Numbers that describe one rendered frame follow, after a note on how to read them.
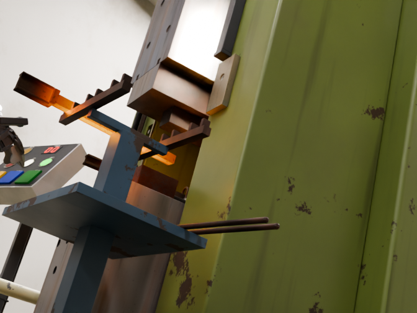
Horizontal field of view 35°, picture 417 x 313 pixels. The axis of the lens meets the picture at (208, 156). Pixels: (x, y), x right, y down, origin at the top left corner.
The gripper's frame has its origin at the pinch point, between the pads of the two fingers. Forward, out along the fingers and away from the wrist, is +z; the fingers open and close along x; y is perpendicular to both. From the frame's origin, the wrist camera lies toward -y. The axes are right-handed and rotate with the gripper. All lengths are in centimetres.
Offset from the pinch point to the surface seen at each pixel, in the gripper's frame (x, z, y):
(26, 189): 3.7, 6.8, 6.5
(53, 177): 7.0, 8.9, -3.2
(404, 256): 126, 35, -3
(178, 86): 57, -10, -26
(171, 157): 79, -8, 13
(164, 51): 54, -21, -29
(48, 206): 81, -23, 55
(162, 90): 55, -12, -20
